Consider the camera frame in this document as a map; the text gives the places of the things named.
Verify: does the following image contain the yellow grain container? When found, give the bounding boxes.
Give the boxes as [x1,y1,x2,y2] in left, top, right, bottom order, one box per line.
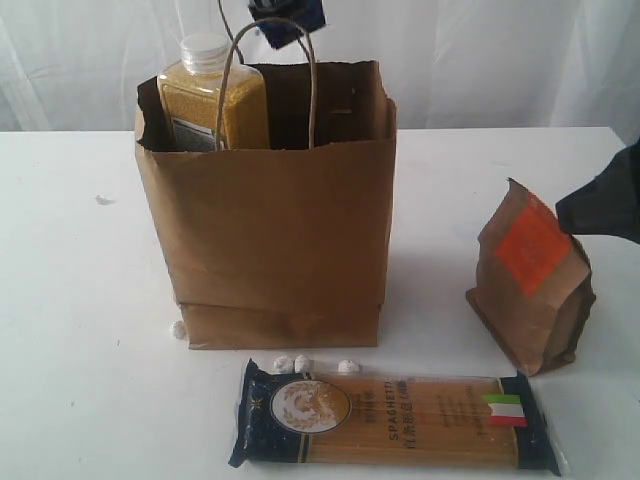
[157,33,270,152]

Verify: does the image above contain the brown kraft pouch orange label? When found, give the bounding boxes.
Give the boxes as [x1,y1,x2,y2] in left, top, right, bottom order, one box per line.
[466,179,596,376]

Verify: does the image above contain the small white blue milk carton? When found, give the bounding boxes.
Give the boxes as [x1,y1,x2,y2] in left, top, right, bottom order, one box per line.
[248,0,326,50]

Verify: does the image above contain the blue spaghetti packet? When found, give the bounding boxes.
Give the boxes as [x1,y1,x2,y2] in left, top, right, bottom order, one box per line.
[229,361,562,476]

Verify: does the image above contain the small paper scrap on table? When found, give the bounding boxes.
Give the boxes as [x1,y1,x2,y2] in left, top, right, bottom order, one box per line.
[95,196,115,206]

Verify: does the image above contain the brown paper bag with handles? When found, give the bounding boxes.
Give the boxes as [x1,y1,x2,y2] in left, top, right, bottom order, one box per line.
[135,58,397,350]

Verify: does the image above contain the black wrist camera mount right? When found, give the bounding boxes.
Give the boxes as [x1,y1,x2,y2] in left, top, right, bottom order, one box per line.
[555,142,639,244]

